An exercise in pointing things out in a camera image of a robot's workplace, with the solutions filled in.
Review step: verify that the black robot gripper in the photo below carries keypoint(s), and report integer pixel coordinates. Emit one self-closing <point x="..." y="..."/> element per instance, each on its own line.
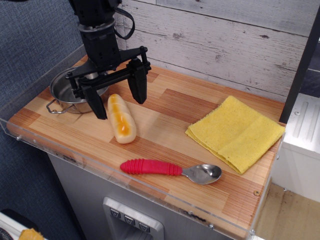
<point x="104" y="56"/>

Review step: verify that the right black frame post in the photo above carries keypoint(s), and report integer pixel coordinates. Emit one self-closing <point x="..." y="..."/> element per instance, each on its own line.
<point x="305" y="60"/>

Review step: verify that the grey cabinet with buttons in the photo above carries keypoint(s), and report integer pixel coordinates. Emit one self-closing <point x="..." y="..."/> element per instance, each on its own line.
<point x="106" y="210"/>

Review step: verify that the red handled metal spoon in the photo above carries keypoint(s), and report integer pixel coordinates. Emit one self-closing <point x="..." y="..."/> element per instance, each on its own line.
<point x="202" y="174"/>

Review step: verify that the clear acrylic table guard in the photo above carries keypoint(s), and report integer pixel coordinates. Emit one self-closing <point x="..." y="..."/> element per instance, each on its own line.
<point x="230" y="206"/>

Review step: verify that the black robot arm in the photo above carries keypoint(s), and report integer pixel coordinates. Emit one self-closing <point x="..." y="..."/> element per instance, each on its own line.
<point x="97" y="12"/>

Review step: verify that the small steel pot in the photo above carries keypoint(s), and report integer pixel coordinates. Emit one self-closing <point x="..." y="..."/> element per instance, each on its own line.
<point x="66" y="89"/>

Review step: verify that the yellow black object bottom left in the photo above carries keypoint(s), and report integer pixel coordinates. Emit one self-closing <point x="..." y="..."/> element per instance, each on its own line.
<point x="20" y="234"/>

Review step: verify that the yellow folded cloth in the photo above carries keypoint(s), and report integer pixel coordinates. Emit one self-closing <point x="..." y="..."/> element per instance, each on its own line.
<point x="236" y="134"/>

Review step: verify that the white ribbed side unit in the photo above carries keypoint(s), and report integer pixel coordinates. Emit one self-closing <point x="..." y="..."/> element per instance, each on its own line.
<point x="297" y="167"/>

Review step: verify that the toy bread loaf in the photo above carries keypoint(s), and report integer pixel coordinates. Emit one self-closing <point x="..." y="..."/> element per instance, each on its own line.
<point x="123" y="124"/>

